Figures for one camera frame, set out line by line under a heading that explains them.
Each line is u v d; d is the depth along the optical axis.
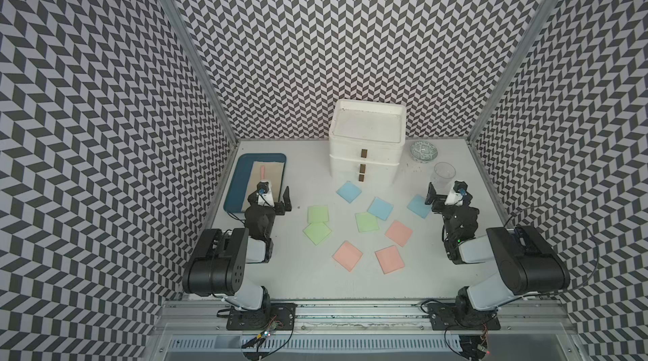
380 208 0.96
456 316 0.72
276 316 0.71
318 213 0.94
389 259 0.85
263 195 0.75
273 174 1.05
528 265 0.45
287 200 0.88
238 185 1.02
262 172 1.06
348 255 0.85
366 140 0.91
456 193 0.75
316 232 0.89
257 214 0.69
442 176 0.98
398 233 0.91
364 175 0.99
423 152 1.11
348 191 1.02
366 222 0.94
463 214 0.69
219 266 0.44
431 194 0.83
